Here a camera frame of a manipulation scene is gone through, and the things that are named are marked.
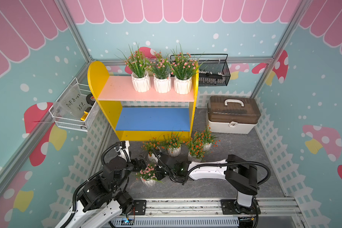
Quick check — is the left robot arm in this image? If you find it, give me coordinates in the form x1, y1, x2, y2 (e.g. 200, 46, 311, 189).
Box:
56, 141, 146, 228

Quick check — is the white wire wall basket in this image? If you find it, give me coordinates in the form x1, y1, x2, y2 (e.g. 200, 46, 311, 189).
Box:
49, 78, 100, 132

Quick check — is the brown lidded storage box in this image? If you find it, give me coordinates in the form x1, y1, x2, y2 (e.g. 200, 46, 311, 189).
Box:
206, 96, 261, 134

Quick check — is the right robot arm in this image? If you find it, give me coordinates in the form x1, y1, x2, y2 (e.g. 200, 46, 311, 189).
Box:
153, 149, 271, 215

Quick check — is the black wire mesh basket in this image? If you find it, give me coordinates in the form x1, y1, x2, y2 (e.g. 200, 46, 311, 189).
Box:
170, 54, 231, 87

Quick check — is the yellow rack with coloured shelves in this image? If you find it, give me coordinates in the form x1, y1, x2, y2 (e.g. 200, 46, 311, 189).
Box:
87, 61, 199, 141

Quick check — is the red flower pot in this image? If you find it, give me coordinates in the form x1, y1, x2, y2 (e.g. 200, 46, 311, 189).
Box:
142, 138, 162, 163
186, 137, 205, 162
194, 126, 218, 152
162, 132, 184, 157

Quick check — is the yellow utility knife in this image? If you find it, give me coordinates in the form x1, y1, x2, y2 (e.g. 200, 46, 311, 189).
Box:
80, 111, 88, 121

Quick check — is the metal base rail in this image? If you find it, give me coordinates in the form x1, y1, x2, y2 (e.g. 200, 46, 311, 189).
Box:
65, 197, 303, 228

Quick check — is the pink flower pot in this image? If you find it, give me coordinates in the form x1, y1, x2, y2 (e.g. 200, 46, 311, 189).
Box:
171, 46, 200, 95
121, 46, 151, 93
136, 163, 161, 187
150, 52, 172, 94

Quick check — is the black tape roll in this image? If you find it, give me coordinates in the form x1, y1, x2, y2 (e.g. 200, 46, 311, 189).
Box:
86, 93, 96, 106

